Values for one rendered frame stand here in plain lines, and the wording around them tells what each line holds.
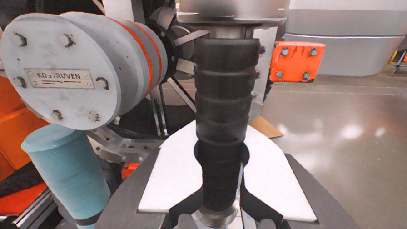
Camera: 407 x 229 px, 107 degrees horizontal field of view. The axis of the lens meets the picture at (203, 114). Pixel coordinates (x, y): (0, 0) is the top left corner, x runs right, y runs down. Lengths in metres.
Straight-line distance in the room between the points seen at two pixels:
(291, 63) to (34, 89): 0.37
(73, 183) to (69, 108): 0.20
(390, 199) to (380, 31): 1.06
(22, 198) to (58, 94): 0.87
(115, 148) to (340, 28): 0.85
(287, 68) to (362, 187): 1.30
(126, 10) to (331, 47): 0.70
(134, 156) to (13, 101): 0.44
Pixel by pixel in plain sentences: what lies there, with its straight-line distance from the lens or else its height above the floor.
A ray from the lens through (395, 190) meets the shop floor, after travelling 1.69.
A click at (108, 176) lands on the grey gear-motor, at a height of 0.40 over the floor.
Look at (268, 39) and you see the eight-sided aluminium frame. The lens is 0.31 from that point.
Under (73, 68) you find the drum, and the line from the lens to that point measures 0.21.
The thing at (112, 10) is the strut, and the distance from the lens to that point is 0.35.
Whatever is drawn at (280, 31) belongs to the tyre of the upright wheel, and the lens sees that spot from 0.41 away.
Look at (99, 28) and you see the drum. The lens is 0.22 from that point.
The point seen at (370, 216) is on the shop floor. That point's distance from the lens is 1.39.
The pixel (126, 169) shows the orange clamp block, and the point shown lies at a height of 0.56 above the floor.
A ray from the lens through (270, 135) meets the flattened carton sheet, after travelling 1.67.
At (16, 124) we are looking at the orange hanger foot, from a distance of 0.73.
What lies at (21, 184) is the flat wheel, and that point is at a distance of 1.08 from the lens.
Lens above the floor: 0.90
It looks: 28 degrees down
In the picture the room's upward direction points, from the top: 1 degrees clockwise
